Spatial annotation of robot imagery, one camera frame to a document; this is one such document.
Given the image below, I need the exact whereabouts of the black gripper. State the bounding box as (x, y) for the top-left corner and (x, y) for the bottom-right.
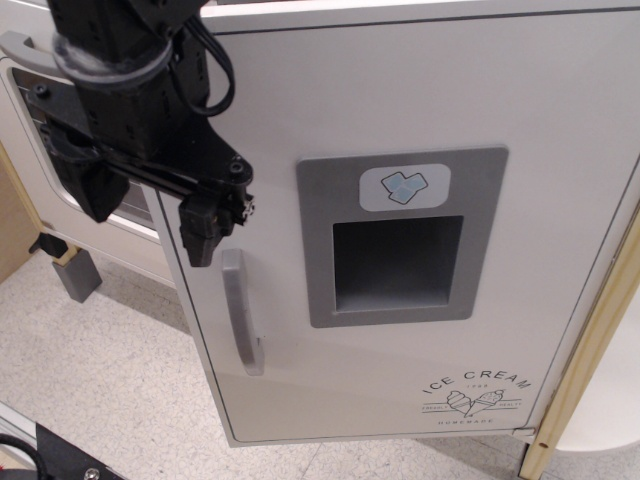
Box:
(28, 1), (255, 268)

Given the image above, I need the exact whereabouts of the white toy fridge door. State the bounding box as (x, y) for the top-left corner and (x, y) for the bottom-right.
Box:
(149, 0), (640, 449)

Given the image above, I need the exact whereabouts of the white oven door with window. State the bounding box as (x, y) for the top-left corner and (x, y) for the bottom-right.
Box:
(1, 49), (174, 287)

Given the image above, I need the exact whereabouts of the grey kitchen leg block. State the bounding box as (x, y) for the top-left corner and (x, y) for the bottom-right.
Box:
(53, 250), (102, 303)

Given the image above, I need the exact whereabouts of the grey ice dispenser panel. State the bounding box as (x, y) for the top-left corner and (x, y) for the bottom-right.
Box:
(296, 146), (509, 328)

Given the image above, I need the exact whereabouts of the white toy kitchen cabinet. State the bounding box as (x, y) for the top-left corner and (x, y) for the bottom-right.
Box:
(0, 0), (640, 441)

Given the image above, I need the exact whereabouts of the white round object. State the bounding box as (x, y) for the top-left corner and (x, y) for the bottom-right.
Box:
(557, 296), (639, 454)

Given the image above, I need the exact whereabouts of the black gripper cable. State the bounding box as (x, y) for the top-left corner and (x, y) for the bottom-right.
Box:
(177, 14), (236, 119)

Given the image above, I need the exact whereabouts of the black clamp bracket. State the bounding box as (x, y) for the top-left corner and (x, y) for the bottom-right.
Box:
(28, 232), (68, 259)

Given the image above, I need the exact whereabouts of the grey fridge door handle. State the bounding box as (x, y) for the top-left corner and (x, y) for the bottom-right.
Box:
(222, 249), (265, 377)

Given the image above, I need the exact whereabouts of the left wooden frame post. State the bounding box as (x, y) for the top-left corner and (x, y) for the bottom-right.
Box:
(0, 142), (76, 266)

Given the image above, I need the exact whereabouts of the grey oven door handle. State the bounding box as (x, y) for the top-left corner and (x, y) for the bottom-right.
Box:
(1, 31), (64, 78)

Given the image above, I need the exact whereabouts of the aluminium rail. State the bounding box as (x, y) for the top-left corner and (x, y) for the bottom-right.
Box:
(0, 402), (37, 470)

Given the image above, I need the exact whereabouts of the black base plate with screw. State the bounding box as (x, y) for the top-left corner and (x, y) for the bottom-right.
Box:
(36, 424), (123, 480)

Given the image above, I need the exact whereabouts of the black and red cable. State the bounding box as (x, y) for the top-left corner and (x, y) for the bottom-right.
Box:
(0, 433), (51, 480)

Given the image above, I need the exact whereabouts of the light wooden frame post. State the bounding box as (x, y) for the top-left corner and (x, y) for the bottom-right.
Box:
(518, 210), (639, 479)

